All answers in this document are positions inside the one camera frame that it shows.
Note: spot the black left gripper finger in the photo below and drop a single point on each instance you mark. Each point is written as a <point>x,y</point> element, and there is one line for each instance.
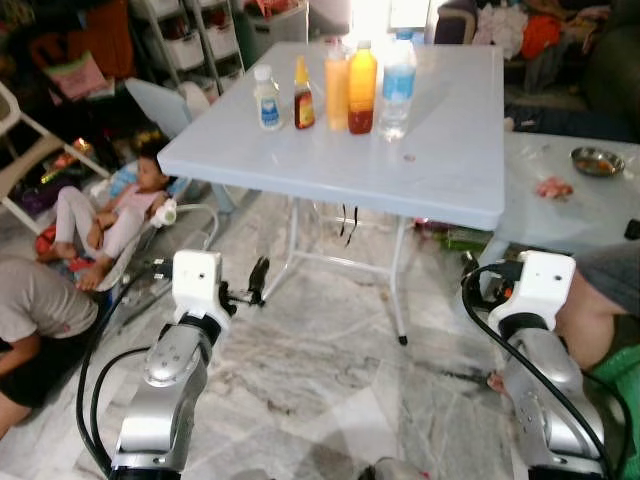
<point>259,278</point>

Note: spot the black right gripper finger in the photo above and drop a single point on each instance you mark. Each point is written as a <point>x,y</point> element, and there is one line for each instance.
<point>469,270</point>

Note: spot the small pink lump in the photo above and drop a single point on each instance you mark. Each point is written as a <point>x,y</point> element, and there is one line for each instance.
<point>555,188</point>

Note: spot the bare-legged adult person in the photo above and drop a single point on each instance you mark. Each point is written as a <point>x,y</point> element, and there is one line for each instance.
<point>600,320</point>

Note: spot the white side table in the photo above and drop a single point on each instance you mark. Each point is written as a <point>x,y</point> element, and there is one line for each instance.
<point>600,215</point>

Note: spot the small child in pink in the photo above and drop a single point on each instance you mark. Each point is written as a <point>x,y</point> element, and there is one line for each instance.
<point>120,215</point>

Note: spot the white plastic folding table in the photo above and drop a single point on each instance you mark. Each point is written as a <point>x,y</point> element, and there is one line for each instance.
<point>440,130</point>

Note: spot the metal bowl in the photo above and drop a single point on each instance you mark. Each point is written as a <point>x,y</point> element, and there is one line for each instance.
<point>598,162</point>

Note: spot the green plastic stool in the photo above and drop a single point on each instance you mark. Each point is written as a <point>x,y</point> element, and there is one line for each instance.
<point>628,365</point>

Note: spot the baby bouncer seat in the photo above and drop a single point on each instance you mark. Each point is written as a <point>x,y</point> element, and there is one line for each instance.
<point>115,180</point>

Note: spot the small white bottle blue label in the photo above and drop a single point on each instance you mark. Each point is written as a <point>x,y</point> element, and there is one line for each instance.
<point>268,108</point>

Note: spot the brown sauce bottle yellow cap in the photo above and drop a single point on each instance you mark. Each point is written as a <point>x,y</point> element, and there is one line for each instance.
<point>304,105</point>

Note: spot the clear water bottle blue cap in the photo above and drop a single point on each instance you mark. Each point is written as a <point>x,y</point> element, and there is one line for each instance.
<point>397,95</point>

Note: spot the orange squeeze bottle white cap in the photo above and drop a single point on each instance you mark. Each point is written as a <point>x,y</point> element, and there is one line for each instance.
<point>336,95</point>

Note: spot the pale plastic chair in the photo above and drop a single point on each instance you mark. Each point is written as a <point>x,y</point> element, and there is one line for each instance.
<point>160,105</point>

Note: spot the orange juice bottle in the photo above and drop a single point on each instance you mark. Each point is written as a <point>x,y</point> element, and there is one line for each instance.
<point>362,95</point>

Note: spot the grey robot right leg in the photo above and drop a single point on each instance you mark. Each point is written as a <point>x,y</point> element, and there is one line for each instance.
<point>392,470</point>

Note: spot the dark green sofa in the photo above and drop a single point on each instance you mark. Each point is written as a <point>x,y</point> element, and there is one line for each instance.
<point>620,80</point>

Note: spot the white drawer storage trolley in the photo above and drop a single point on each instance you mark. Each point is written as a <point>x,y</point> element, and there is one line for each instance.
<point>185,50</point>

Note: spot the orange cloth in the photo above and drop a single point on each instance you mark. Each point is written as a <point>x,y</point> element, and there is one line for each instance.
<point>542,35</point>

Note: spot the white cloth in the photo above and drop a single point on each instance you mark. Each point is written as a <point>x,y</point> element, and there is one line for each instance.
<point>500,30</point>

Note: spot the dark armchair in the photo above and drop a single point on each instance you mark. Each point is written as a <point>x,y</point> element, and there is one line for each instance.
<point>455,25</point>

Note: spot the grey waste bin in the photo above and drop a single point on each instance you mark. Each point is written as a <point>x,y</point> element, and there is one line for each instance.
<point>275,30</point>

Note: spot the pink bag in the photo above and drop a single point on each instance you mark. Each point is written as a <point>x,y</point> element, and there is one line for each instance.
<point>77,75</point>

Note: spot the orange bag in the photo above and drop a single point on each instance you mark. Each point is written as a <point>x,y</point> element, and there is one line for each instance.
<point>105,40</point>

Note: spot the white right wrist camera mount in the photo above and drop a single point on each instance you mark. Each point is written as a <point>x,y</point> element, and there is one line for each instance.
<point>545,282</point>

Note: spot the white frame chair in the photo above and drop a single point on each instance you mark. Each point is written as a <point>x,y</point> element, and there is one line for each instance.
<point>8,110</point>

